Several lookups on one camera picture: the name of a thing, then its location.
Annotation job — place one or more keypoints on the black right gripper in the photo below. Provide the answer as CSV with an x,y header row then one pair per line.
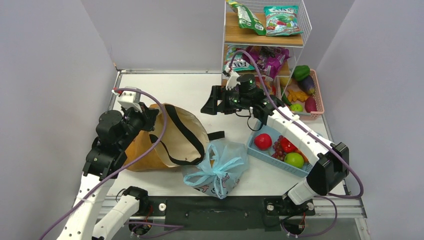
x,y
211,107

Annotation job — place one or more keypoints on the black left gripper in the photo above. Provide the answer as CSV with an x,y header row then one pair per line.
x,y
148,115

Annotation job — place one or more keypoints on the orange cloth tote bag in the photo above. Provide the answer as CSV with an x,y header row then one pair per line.
x,y
184,142

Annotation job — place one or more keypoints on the light blue plastic grocery bag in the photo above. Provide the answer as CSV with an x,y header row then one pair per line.
x,y
220,170

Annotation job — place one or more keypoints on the green snack bag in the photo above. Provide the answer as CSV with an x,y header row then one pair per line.
x,y
246,18

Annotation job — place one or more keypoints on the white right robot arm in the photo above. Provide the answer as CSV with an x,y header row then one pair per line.
x,y
329,161

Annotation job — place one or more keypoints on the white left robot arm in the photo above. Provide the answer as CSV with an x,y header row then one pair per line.
x,y
116,130

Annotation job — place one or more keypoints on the purple candy bag middle shelf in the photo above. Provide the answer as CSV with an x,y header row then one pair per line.
x,y
269,59

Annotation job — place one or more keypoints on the teal candy bag top right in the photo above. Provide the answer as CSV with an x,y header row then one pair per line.
x,y
282,20

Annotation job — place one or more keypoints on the red toy apple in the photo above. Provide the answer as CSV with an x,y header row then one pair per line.
x,y
263,141

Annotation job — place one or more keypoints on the light blue plastic basket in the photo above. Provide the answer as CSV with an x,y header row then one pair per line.
x,y
266,155

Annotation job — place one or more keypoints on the purple toy grapes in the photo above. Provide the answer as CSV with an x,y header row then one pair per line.
x,y
278,152

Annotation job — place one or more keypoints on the red toy bell pepper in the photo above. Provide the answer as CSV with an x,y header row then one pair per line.
x,y
287,146

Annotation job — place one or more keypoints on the small green toy lime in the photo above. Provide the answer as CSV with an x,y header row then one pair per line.
x,y
296,107

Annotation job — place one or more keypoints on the green toy bell pepper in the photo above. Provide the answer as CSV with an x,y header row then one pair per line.
x,y
301,72

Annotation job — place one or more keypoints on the purple toy eggplant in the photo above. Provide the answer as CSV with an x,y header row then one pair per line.
x,y
307,85

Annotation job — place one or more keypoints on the maroon toy vegetable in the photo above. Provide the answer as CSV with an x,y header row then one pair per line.
x,y
310,105

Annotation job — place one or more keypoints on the green toy apple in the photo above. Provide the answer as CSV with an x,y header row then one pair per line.
x,y
294,159

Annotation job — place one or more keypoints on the pink plastic basket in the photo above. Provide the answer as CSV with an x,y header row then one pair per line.
x,y
283,84

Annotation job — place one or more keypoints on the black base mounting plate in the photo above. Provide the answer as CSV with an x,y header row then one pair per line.
x,y
233,213

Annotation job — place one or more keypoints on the white wire wooden shelf rack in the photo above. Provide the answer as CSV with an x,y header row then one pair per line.
x,y
234,35

